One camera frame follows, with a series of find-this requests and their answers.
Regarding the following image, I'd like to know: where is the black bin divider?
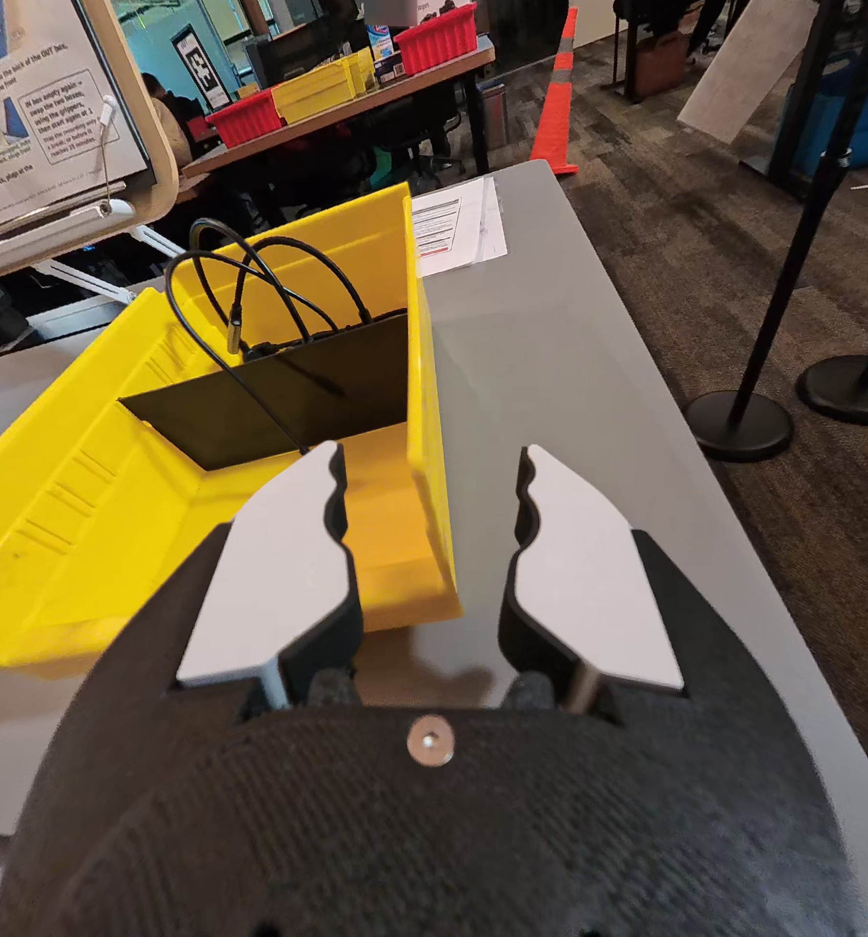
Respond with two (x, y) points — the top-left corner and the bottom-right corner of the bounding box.
(119, 313), (410, 471)

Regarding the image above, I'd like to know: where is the white panel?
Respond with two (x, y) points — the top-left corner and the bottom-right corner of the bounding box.
(677, 0), (822, 146)

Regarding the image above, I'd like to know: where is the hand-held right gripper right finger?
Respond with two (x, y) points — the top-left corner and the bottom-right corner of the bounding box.
(498, 444), (685, 714)

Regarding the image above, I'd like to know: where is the orange traffic cone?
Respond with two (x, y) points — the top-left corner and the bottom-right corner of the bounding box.
(529, 6), (580, 177)

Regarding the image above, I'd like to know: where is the grey trash can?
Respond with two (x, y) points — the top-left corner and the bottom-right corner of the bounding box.
(478, 81), (510, 147)

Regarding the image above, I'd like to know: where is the brown bag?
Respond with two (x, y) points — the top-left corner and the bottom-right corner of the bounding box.
(632, 29), (691, 100)

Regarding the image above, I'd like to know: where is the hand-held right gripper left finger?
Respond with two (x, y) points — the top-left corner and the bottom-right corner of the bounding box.
(176, 441), (365, 707)

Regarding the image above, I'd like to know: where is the red plastic bin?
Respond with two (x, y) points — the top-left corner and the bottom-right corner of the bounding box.
(393, 2), (479, 74)
(206, 89), (285, 147)

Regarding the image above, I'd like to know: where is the black stanchion post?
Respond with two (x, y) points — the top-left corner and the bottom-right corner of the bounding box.
(796, 311), (868, 427)
(686, 69), (868, 464)

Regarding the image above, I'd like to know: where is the black white marker sign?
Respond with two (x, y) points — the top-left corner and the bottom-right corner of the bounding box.
(172, 24), (233, 112)

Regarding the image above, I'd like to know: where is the printed paper sheet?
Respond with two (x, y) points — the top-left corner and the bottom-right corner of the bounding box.
(411, 176), (510, 278)

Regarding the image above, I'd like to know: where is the brown background table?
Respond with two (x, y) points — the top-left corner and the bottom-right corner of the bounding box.
(181, 33), (495, 180)

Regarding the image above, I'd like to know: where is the blue ring thin USB cable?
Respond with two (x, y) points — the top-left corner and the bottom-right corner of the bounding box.
(165, 251), (347, 455)

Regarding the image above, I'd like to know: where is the yellow plastic bin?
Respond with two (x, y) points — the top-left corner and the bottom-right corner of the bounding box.
(0, 182), (464, 682)
(271, 51), (376, 124)

